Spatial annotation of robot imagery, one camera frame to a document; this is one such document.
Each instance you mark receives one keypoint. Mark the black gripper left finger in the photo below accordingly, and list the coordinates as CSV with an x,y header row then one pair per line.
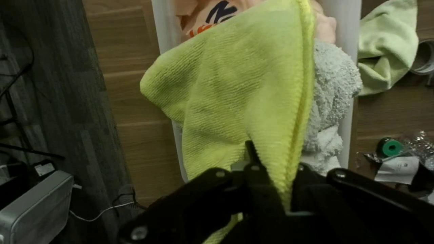
x,y
257,180

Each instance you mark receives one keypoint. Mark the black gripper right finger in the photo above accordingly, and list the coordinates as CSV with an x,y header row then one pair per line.
x,y
352,208

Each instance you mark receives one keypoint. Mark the yellow-green microfiber cloth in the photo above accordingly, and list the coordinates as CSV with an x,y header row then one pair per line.
x,y
234,90

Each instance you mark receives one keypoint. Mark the grey white fluffy towel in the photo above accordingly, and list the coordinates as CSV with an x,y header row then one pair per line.
x,y
332,86

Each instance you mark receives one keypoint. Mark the pale green towel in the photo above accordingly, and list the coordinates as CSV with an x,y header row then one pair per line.
x,y
387,41

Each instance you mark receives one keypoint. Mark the white plastic storage box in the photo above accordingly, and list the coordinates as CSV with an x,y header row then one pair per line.
x,y
343,27

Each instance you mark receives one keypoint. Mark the white paper card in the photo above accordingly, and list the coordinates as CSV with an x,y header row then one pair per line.
x,y
397,170

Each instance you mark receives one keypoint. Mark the small green tape roll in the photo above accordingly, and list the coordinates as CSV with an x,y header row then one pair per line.
x,y
389,148

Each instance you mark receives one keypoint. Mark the clear tape roll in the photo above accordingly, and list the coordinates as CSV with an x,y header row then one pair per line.
x,y
424,58

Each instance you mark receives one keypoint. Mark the silver metal case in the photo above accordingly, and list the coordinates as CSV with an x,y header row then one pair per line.
x,y
35,208

